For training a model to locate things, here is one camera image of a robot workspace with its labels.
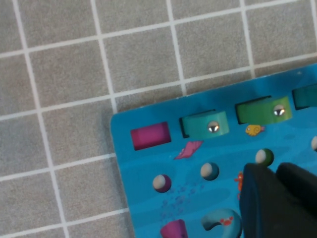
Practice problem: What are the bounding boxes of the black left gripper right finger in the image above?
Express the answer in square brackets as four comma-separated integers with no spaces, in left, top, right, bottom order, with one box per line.
[275,162,317,219]

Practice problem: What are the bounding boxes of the teal fish piece number 2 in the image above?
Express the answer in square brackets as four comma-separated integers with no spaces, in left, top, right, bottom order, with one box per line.
[182,111,230,138]

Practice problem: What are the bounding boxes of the grey grid tablecloth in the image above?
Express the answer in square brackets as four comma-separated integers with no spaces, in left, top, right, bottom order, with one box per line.
[0,0,317,238]

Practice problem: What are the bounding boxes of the teal fish piece number 4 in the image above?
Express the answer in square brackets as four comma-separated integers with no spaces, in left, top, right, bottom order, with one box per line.
[292,84,317,110]

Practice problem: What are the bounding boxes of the green fish piece number 3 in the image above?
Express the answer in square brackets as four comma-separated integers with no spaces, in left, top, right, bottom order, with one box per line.
[235,96,293,124]

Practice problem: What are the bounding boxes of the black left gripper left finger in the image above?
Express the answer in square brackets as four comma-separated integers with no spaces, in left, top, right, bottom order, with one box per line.
[239,162,317,238]

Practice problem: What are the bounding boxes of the wooden number puzzle board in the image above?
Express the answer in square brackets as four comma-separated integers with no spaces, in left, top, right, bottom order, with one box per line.
[110,63,317,238]

